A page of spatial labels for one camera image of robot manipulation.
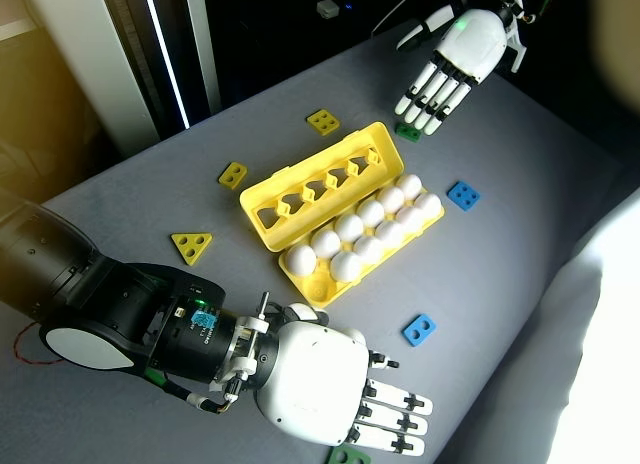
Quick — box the yellow two-hole block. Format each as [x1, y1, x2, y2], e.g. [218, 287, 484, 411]
[217, 161, 249, 190]

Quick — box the yellow plastic egg carton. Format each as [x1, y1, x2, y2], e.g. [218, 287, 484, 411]
[238, 121, 446, 309]

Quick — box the yellow four-hole block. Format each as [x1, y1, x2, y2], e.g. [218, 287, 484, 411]
[305, 108, 341, 138]

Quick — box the white plastic egg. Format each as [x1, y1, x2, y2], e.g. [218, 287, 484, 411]
[356, 198, 386, 229]
[352, 235, 385, 265]
[329, 251, 363, 284]
[395, 206, 426, 234]
[413, 191, 444, 216]
[284, 244, 318, 278]
[309, 228, 342, 260]
[374, 220, 407, 248]
[333, 212, 365, 244]
[395, 173, 424, 201]
[375, 186, 406, 213]

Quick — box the green two-hole block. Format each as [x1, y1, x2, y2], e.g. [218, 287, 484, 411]
[394, 121, 424, 144]

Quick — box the blue four-hole block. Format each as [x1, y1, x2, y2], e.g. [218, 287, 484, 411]
[446, 180, 482, 213]

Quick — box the yellow triangular three-hole block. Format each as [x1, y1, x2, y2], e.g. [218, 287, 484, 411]
[170, 231, 214, 268]

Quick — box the frame post with light strip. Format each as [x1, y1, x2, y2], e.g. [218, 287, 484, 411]
[22, 0, 224, 158]

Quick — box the green four-hole block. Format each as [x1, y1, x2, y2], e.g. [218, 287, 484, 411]
[325, 443, 372, 464]

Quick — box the blue two-hole block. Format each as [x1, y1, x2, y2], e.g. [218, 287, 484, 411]
[401, 312, 438, 348]

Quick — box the grey table cloth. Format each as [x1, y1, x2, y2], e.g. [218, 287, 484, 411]
[0, 31, 640, 464]

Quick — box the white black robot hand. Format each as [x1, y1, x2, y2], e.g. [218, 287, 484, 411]
[254, 302, 435, 459]
[393, 6, 510, 138]

